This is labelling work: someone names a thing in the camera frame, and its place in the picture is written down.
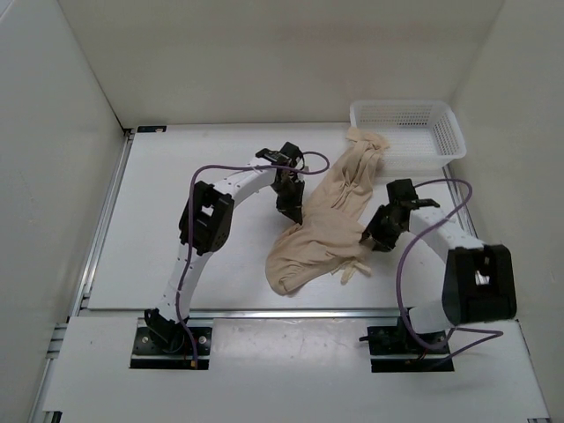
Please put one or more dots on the white plastic basket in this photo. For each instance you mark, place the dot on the white plastic basket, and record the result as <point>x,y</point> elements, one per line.
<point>424,135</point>

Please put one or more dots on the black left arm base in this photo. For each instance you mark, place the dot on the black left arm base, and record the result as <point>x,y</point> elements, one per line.
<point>161,344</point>

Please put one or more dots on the aluminium right side rail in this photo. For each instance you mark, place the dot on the aluminium right side rail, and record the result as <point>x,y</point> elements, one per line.
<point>461,192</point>

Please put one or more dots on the beige trousers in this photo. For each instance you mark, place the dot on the beige trousers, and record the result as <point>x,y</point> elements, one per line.
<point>328,240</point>

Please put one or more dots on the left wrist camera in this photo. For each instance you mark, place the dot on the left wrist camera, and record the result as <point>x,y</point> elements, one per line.
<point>289,155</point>

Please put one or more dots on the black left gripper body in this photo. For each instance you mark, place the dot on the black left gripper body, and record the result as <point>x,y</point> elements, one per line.
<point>288,187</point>

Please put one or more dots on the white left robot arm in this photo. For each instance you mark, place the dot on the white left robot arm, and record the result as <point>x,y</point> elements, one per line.
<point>205,224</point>

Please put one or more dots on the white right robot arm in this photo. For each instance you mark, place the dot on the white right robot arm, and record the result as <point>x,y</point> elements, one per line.
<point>478,284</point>

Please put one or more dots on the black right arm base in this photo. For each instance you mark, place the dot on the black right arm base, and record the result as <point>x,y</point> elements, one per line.
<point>393,350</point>

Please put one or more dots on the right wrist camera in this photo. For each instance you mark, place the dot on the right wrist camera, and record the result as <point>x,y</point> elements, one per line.
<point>402,193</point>

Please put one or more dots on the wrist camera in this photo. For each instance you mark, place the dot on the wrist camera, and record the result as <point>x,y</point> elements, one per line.
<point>289,155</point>
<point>402,193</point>

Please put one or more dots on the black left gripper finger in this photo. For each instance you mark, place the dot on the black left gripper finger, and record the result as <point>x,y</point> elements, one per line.
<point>295,209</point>
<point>284,205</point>

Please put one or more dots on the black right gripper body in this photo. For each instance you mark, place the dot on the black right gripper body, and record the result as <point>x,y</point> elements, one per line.
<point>382,229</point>

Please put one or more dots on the aluminium table edge rail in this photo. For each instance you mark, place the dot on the aluminium table edge rail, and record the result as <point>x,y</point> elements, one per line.
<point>283,313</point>

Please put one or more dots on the aluminium left side rail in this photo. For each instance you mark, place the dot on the aluminium left side rail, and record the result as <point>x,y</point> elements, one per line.
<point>87,275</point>

